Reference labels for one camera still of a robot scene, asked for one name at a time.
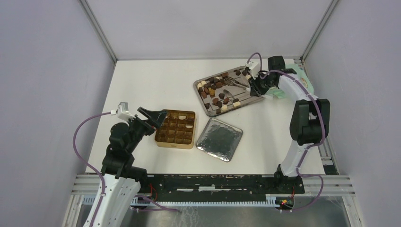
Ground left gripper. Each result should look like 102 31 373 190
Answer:
126 106 168 152

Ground gold chocolate box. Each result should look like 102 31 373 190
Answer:
155 110 196 149

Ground metal serving tongs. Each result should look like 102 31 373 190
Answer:
224 78 275 101

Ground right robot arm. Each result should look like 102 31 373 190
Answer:
243 56 330 193

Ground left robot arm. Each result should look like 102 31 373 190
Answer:
84 102 167 227

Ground steel tray with chocolates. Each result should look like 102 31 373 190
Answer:
193 66 264 117

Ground green printed cloth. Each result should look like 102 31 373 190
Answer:
269 63 318 102

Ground silver box lid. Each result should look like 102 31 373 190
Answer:
196 118 243 162

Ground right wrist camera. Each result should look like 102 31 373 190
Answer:
244 61 261 79

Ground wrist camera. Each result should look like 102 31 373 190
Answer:
244 61 261 79
110 102 135 122

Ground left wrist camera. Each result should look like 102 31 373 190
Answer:
110 102 135 122

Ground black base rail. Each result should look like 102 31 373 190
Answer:
139 174 305 202

